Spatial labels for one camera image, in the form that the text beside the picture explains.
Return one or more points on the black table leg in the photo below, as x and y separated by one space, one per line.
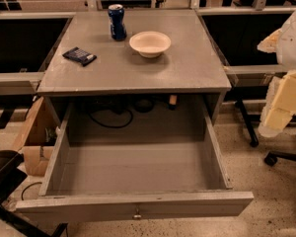
254 140

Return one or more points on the dark blue snack packet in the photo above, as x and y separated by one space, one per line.
79 55

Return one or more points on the grey open top drawer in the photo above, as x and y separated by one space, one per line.
166 163

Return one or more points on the black office chair base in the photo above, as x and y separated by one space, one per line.
272 156

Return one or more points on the cardboard box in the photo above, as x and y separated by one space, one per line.
36 137

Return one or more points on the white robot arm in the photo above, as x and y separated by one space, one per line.
286 44

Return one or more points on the grey cabinet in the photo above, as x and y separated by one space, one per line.
190 65

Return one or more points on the metal drawer knob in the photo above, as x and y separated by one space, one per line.
137 215

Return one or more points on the white bowl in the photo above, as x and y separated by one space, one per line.
150 44

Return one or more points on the blue pepsi can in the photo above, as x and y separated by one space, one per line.
116 14

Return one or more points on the black chair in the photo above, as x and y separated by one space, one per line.
10 178

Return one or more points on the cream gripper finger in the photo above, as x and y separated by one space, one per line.
280 105
268 44

